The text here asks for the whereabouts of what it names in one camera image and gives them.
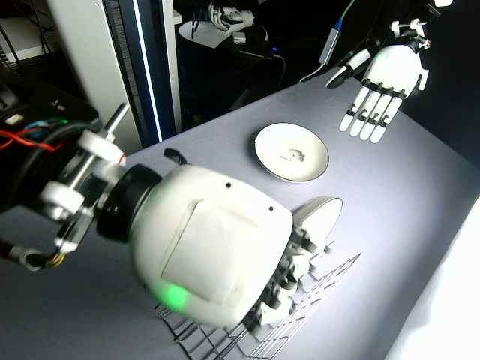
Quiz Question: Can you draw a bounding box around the white paper sheet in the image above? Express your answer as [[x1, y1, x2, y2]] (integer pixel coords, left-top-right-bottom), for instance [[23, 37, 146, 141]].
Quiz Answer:
[[178, 20, 230, 50]]

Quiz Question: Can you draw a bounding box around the black device with blue light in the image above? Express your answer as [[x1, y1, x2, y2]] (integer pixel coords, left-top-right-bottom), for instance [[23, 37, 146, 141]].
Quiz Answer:
[[238, 43, 284, 61]]

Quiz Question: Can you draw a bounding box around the white robot body column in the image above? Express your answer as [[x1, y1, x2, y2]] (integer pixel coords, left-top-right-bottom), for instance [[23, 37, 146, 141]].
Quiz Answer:
[[46, 0, 183, 151]]

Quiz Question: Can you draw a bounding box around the grey table cloth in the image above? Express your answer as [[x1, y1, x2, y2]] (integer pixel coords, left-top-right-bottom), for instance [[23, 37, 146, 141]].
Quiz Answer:
[[0, 76, 480, 360]]

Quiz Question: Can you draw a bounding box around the green cable with blue plug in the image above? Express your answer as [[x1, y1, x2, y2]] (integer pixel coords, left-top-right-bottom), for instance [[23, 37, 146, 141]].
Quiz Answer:
[[335, 0, 356, 29]]

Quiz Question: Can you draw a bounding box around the grey cable adapter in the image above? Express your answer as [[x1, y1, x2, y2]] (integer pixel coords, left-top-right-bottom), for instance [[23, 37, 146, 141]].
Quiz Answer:
[[318, 28, 343, 65]]

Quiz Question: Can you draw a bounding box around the red black twisted cable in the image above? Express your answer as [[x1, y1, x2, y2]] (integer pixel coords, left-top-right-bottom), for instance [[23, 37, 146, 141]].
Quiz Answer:
[[0, 129, 64, 152]]

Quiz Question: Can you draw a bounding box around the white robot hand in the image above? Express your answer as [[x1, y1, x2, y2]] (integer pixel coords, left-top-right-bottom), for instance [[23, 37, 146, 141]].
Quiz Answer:
[[127, 163, 335, 337], [324, 43, 431, 145]]

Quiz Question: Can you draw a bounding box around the wire dish rack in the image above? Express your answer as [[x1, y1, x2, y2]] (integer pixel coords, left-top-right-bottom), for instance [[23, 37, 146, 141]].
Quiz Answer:
[[153, 249, 362, 360]]

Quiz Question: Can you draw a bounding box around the thin white cable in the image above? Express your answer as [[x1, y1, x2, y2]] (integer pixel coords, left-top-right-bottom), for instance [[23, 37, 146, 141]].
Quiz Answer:
[[298, 61, 326, 83]]

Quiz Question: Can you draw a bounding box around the spare white robot hand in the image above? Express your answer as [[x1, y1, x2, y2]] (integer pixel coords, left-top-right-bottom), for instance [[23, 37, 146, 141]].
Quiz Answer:
[[207, 1, 255, 34]]

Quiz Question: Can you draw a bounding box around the white plate with black rim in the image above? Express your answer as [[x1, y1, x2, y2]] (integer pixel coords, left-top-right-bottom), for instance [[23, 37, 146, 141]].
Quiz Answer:
[[291, 196, 344, 251], [253, 122, 330, 184]]

